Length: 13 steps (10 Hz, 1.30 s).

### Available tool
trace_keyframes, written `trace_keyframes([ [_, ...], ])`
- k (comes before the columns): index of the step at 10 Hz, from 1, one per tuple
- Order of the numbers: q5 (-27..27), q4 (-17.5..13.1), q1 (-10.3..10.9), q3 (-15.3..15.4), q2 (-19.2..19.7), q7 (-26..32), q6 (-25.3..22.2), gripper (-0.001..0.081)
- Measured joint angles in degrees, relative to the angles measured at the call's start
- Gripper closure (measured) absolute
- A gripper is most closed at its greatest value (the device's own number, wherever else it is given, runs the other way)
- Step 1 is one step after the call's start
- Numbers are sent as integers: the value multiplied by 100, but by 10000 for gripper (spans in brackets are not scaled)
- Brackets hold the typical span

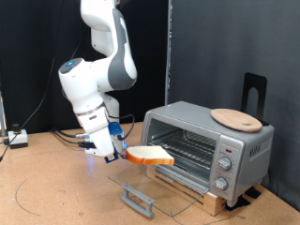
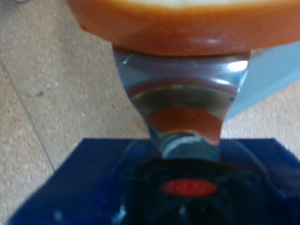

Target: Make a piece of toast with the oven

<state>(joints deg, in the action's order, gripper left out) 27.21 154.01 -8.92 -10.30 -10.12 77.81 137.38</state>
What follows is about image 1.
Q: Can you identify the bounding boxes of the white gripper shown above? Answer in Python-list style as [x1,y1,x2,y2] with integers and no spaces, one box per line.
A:
[77,107,117,160]

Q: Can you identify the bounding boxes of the white bread slice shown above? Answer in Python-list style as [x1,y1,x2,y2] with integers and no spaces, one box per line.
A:
[125,144,175,166]

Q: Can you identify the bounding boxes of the glass oven door with handle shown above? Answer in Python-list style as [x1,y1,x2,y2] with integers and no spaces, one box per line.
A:
[108,157,211,219]

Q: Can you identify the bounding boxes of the silver oven knob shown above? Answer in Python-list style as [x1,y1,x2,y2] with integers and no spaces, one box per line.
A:
[213,176,230,191]
[217,157,233,172]

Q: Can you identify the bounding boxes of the silver toaster oven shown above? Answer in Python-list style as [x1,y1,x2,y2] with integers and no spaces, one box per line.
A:
[139,100,276,208]

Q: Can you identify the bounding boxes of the emergency stop button box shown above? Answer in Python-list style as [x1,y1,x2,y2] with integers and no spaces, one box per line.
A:
[7,123,29,150]

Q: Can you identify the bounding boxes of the slotted wooden block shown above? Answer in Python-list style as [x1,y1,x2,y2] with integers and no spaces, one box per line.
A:
[145,165,228,218]

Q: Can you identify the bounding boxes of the vertical metal pole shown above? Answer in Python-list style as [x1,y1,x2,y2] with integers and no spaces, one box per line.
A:
[164,0,173,106]

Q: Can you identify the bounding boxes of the round wooden cutting board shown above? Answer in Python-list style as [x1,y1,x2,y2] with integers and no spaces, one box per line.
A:
[210,108,263,133]

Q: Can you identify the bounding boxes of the black foam pad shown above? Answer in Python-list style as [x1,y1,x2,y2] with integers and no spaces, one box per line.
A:
[244,187,263,200]
[224,195,252,212]

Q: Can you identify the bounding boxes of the black metal bookend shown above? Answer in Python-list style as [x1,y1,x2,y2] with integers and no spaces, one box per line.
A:
[241,72,269,127]

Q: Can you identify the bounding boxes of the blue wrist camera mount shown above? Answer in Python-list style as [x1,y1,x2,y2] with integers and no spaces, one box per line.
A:
[107,121,127,148]

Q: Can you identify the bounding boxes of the black camera cable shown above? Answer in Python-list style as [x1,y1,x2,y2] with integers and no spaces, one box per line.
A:
[70,29,136,141]

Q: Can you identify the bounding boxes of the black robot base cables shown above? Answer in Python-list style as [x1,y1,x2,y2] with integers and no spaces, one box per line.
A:
[50,127,92,148]

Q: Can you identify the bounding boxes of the wire oven rack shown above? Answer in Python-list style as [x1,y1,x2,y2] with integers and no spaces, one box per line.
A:
[147,128,218,171]

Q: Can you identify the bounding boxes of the long black hanging cable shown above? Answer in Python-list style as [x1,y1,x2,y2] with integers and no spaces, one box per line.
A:
[0,0,67,163]

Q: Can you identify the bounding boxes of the metal frame post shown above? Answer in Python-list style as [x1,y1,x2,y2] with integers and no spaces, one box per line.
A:
[0,90,7,138]

